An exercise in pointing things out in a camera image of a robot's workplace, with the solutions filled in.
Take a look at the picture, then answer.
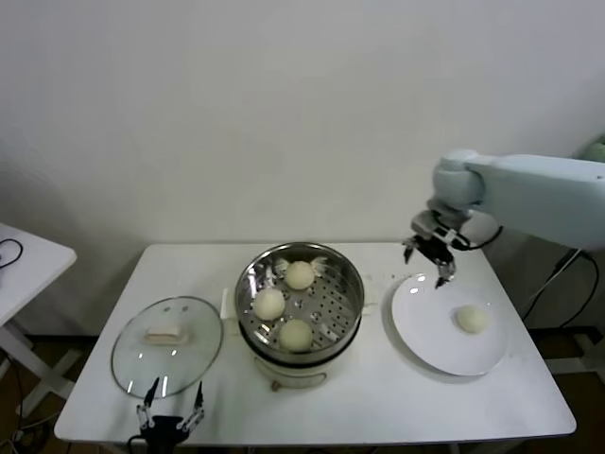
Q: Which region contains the white round plate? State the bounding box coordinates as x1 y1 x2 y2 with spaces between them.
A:
388 272 510 377

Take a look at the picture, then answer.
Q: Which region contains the black cable with adapter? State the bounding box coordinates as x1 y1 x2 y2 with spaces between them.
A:
522 246 600 330

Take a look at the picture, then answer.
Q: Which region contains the pale green container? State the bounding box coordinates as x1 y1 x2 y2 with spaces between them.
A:
583 135 605 162

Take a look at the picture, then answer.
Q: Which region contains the glass lid with cream handle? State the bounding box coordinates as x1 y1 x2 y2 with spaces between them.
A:
111 296 224 399

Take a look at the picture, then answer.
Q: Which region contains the white folding side table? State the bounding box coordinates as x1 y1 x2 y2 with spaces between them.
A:
0 222 78 417

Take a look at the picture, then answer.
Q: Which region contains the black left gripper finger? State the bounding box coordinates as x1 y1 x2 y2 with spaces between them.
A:
177 381 206 431
135 376 160 429

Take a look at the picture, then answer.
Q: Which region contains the cream electric cooker base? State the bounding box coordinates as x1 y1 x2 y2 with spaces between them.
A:
221 302 379 393

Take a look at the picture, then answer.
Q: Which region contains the thin black looped cable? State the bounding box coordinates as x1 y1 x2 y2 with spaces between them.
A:
0 238 25 271

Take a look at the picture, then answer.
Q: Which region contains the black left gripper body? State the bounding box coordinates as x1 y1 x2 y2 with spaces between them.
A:
144 415 190 454

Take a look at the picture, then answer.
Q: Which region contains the white cable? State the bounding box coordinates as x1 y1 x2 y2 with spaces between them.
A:
522 248 580 323

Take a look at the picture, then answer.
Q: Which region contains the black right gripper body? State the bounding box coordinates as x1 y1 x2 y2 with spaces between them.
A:
414 233 456 266

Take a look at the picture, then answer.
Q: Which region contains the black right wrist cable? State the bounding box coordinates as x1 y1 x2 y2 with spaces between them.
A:
443 221 505 252

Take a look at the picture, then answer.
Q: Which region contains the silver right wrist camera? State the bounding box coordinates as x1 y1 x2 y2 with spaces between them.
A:
409 210 458 242

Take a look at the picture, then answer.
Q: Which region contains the white steamed baozi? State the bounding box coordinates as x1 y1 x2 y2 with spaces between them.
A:
454 305 490 335
285 260 315 290
278 319 314 352
253 288 286 322

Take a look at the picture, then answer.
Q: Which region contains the perforated steel steamer basket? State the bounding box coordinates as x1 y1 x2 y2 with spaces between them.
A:
220 242 382 356

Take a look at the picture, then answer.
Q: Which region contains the black floor cable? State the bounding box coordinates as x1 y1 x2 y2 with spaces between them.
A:
0 354 26 420

